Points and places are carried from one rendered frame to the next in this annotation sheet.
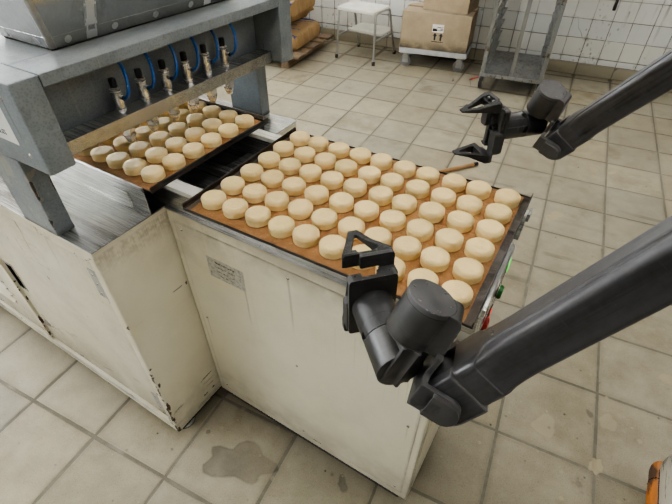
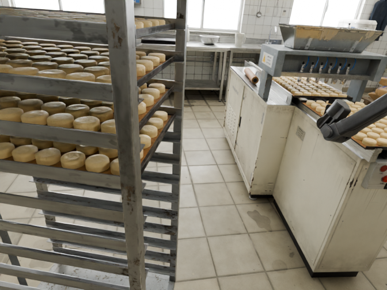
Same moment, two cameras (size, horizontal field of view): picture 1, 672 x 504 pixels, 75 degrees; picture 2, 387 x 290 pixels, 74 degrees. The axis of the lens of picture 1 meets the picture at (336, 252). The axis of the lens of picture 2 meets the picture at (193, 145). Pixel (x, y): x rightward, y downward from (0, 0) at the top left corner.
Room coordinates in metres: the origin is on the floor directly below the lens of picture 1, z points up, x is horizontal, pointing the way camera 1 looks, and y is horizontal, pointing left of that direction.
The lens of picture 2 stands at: (-0.70, -0.53, 1.36)
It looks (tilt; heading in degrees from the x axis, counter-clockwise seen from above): 28 degrees down; 53
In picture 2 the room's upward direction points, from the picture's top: 4 degrees clockwise
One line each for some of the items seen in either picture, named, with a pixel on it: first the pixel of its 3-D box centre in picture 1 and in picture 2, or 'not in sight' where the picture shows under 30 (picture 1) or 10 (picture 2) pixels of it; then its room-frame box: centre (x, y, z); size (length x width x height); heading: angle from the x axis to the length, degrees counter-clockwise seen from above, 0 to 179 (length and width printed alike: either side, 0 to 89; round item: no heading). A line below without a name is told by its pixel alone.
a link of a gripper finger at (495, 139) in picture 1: (473, 144); not in sight; (0.90, -0.31, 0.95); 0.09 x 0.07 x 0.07; 104
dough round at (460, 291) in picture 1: (456, 294); (369, 142); (0.48, -0.19, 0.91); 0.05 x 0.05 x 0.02
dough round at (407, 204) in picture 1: (404, 204); (380, 126); (0.73, -0.14, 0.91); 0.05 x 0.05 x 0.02
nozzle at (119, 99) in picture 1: (124, 102); (303, 69); (0.85, 0.42, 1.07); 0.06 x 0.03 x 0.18; 59
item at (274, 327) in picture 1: (331, 327); (328, 184); (0.79, 0.01, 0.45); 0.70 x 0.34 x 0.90; 59
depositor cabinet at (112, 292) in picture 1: (107, 223); (273, 125); (1.30, 0.85, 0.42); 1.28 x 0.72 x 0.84; 59
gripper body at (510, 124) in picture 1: (505, 126); not in sight; (0.92, -0.38, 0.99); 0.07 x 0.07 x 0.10; 14
